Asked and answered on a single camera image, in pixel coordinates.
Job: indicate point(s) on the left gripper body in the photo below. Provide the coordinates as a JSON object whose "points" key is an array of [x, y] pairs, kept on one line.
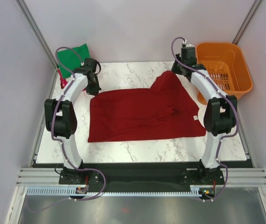
{"points": [[93, 88]]}

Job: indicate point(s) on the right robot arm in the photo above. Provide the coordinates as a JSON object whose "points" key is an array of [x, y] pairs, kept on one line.
{"points": [[220, 114]]}

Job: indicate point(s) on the left aluminium frame post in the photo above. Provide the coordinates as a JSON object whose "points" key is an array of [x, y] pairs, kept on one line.
{"points": [[34, 27]]}

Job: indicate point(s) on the pink red folded t shirt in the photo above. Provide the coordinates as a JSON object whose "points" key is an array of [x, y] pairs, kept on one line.
{"points": [[63, 82]]}

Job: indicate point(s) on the aluminium frame post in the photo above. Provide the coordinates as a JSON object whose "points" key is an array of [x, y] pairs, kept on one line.
{"points": [[34, 27], [247, 20]]}

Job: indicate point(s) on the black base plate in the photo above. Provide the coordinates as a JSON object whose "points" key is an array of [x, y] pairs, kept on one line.
{"points": [[140, 176]]}

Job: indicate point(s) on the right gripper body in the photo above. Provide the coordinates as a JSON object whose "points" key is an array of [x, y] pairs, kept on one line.
{"points": [[177, 67]]}

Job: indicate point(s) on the aluminium rail profile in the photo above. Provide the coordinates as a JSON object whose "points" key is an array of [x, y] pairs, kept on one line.
{"points": [[237, 177]]}

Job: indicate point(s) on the orange plastic basket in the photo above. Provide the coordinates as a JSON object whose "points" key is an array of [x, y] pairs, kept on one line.
{"points": [[227, 67]]}

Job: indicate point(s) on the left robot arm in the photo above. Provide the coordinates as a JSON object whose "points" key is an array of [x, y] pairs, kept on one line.
{"points": [[60, 118]]}

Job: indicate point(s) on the green folded t shirt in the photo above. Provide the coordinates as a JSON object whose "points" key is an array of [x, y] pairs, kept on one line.
{"points": [[70, 60]]}

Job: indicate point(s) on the right aluminium frame post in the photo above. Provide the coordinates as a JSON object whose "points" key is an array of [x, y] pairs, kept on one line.
{"points": [[247, 20]]}

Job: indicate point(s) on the dark red t shirt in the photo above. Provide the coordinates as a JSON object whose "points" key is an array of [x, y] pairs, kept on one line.
{"points": [[163, 111]]}

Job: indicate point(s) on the white slotted cable duct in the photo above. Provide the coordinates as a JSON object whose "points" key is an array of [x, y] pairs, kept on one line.
{"points": [[73, 191]]}

